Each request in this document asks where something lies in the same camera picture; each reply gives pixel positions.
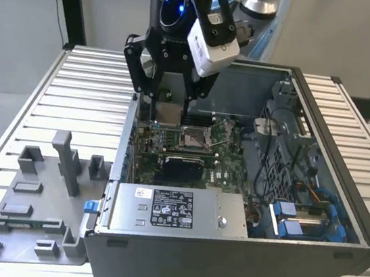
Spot silver square CPU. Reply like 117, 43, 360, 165
154, 102, 184, 127

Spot blue case latch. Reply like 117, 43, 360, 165
82, 198, 99, 217

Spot silver power supply unit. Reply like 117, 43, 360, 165
106, 176, 254, 249

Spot red and yellow wires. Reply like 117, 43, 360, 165
294, 182, 323, 205

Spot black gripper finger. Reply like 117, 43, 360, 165
176, 65, 221, 129
115, 31, 168, 123

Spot black metal post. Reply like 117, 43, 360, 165
45, 0, 93, 53

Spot grey plastic parts rack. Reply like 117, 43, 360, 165
0, 122, 118, 277

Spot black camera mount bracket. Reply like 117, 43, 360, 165
179, 0, 241, 52

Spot CPU socket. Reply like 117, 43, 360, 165
179, 124, 214, 150

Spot green motherboard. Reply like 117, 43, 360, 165
129, 103, 260, 200

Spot black open PC case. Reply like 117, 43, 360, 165
80, 42, 370, 277

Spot hard disk in blue carrier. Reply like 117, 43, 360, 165
274, 217, 336, 248
268, 199, 331, 227

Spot black graphics card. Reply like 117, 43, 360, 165
160, 152, 219, 188

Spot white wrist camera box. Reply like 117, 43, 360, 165
182, 18, 244, 82

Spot black RAM slot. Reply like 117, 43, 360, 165
140, 141, 221, 163
187, 109, 218, 121

